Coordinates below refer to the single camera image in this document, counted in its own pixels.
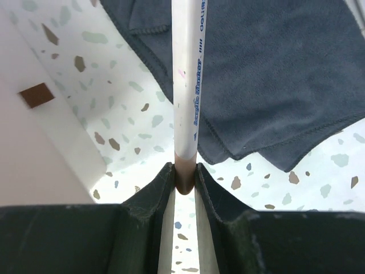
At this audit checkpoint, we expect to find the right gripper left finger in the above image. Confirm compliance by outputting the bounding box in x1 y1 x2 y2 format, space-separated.
1 163 175 273

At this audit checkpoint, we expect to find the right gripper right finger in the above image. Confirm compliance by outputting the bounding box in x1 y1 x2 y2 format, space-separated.
195 164 364 273

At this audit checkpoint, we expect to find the white drawer cabinet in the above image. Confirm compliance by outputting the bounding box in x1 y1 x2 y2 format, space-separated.
1 11 106 206

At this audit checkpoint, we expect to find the brown cap white marker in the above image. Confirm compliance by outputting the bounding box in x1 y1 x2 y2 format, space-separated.
171 0 208 195

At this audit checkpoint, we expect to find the dark blue cloth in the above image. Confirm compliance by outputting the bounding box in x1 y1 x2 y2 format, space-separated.
102 1 364 172

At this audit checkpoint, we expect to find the brown drawer pull tab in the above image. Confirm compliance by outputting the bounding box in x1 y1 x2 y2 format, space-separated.
18 83 55 109

